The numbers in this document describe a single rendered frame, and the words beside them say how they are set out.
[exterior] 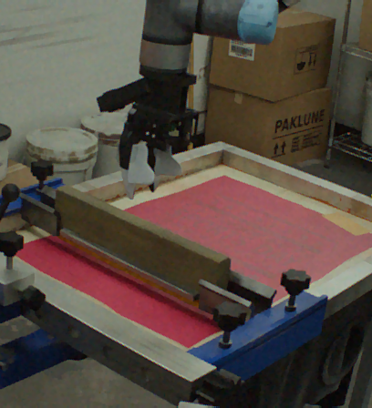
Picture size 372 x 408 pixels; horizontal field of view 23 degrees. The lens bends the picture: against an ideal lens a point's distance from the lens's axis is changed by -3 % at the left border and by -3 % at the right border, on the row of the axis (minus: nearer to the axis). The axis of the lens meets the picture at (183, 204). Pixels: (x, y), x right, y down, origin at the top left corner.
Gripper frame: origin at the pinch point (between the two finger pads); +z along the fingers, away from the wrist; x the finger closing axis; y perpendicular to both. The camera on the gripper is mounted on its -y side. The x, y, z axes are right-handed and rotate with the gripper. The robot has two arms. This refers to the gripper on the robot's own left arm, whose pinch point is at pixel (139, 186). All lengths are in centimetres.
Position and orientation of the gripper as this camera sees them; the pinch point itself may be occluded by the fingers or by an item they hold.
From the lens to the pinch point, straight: 147.4
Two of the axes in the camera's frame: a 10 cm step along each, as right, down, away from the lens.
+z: -1.2, 9.2, 3.8
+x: 6.3, -2.3, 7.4
